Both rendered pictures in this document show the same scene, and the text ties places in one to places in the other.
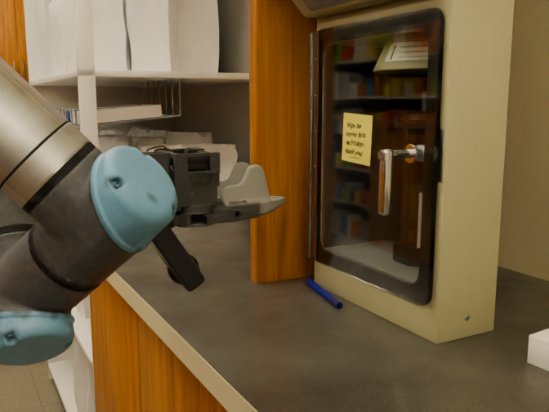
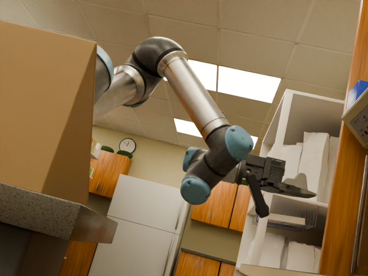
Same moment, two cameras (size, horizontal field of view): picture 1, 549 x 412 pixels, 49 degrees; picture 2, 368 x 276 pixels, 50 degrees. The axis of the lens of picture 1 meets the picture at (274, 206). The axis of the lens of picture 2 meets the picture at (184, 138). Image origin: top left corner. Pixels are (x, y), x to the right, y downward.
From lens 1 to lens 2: 0.56 m
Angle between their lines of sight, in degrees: 44
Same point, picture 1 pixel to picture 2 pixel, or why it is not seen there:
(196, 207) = (271, 179)
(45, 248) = (207, 154)
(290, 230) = (344, 258)
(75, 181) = (222, 131)
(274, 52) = (347, 164)
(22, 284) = (197, 167)
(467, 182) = not seen: outside the picture
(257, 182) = (302, 180)
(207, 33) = not seen: hidden behind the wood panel
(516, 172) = not seen: outside the picture
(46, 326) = (200, 183)
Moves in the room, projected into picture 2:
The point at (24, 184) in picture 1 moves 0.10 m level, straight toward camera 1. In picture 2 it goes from (207, 130) to (202, 114)
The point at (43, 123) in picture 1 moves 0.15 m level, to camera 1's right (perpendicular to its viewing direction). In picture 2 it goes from (218, 115) to (276, 116)
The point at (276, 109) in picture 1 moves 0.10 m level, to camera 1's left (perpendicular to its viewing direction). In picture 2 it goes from (344, 191) to (315, 188)
